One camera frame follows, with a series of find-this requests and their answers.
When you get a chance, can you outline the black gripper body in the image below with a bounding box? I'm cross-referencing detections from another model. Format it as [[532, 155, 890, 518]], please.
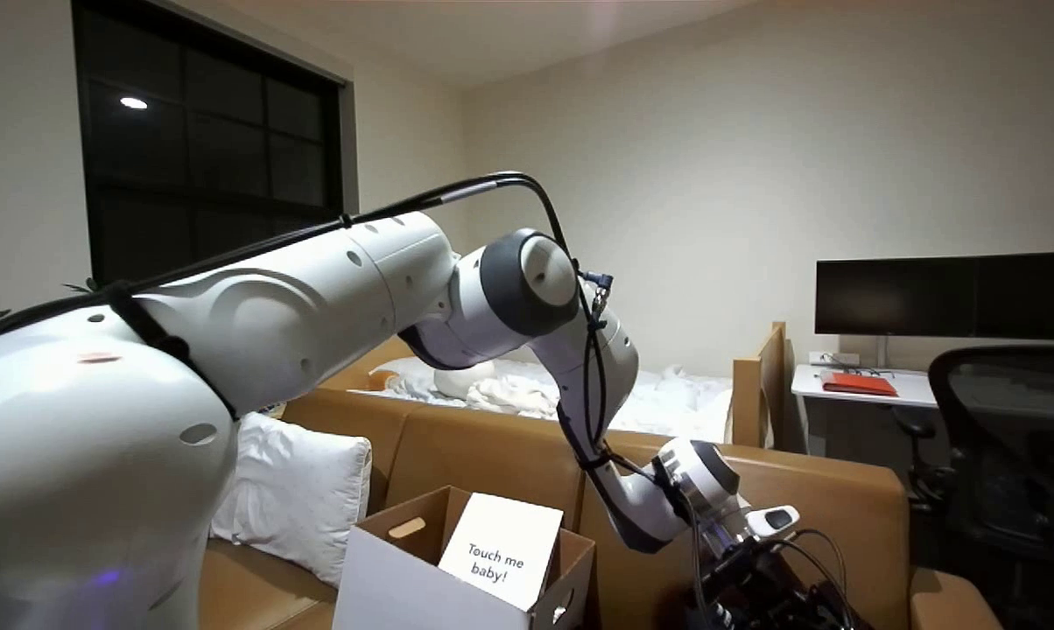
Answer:
[[697, 535, 872, 630]]

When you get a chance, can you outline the white cardboard box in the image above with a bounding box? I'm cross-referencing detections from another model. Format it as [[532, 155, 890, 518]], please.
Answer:
[[328, 482, 600, 630]]

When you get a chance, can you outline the wooden bed footboard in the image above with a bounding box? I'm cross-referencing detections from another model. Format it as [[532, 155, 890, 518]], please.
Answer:
[[729, 322, 797, 452]]

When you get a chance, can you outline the white desk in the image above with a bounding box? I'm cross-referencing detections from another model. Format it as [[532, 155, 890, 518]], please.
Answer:
[[789, 361, 941, 461]]

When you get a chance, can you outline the white bed sheet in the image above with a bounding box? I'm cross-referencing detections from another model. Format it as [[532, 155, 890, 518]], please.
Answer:
[[363, 348, 742, 447]]

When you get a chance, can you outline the red book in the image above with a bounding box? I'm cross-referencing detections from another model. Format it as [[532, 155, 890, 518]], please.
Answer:
[[818, 368, 903, 399]]

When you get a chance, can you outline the small white desk item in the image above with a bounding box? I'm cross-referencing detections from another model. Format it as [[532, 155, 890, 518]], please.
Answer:
[[804, 348, 865, 372]]

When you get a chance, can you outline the black mesh office chair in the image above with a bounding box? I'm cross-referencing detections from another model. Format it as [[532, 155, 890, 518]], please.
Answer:
[[897, 344, 1054, 630]]

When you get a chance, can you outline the white printed card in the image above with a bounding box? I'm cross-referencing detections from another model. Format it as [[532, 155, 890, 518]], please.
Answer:
[[433, 490, 567, 612]]

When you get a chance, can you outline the crumpled white blanket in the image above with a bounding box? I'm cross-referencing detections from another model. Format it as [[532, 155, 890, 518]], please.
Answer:
[[432, 353, 567, 424]]

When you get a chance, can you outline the black flat monitor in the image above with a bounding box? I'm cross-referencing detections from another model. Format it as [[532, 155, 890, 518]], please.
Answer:
[[812, 249, 1054, 344]]

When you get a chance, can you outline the wooden bed headboard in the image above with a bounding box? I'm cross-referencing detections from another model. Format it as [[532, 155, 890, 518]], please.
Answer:
[[313, 332, 419, 396]]

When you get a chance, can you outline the white dotted square pillow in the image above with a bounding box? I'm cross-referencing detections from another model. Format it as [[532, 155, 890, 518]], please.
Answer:
[[206, 409, 377, 588]]

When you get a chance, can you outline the dark window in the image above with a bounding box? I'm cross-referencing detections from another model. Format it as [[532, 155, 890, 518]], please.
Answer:
[[69, 0, 352, 290]]

